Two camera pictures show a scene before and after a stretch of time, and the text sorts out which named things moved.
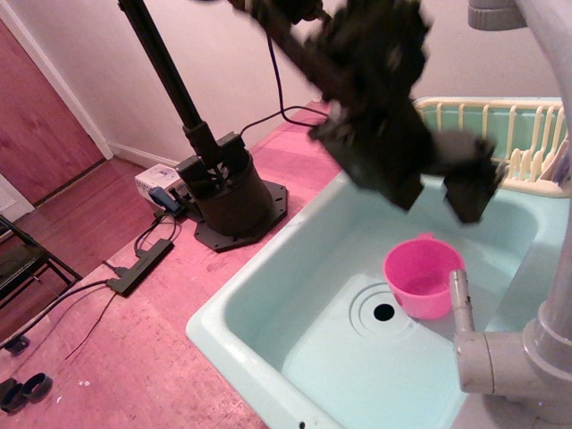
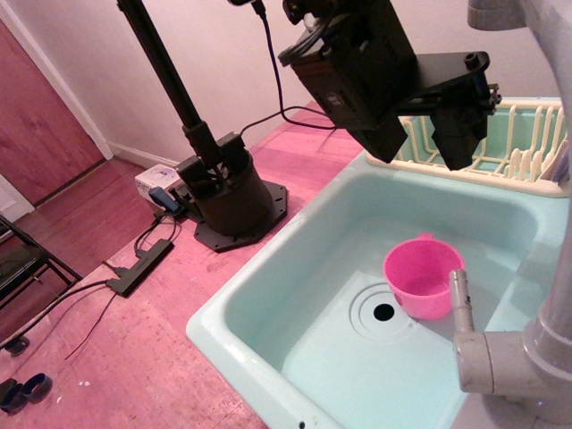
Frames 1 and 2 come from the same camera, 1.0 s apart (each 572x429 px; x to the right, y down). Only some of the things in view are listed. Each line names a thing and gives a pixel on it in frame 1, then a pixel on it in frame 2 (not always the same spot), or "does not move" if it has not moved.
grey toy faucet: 531,374 does not move
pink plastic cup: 418,271 does not move
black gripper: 369,56 → 358,60
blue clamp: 162,197 does not move
